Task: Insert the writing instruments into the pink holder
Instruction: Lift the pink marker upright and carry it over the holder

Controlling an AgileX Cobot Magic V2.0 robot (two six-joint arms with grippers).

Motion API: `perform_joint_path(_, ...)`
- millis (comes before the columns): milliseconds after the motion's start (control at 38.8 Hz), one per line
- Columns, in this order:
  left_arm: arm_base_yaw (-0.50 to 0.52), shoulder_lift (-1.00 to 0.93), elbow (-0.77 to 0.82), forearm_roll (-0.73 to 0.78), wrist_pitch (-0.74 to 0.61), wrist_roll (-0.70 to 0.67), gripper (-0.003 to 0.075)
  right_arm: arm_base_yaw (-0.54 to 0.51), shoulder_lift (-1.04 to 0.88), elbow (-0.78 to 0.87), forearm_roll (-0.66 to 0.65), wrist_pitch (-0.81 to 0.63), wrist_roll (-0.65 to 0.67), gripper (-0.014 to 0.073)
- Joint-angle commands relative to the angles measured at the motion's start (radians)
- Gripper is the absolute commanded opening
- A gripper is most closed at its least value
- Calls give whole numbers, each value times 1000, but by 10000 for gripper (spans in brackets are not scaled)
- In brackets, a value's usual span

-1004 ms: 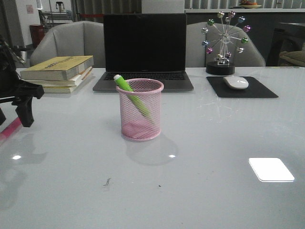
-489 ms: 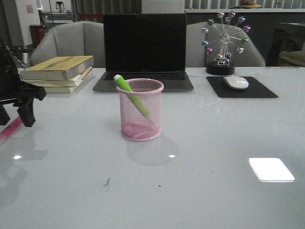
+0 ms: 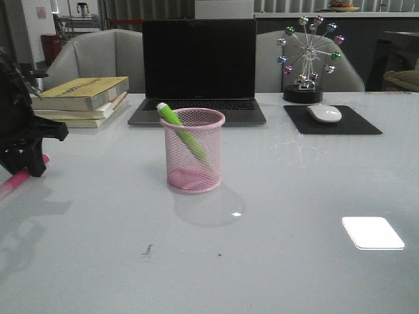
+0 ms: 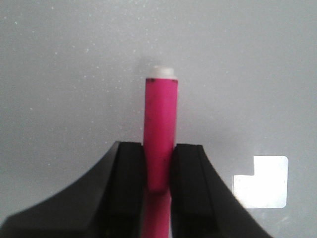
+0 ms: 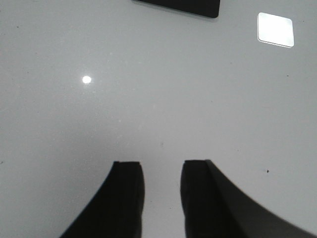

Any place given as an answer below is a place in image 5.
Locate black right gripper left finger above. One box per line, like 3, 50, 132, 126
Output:
62, 161, 145, 238

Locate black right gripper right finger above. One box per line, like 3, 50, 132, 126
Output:
180, 160, 314, 238

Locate black mouse pad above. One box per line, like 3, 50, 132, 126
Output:
133, 0, 221, 19

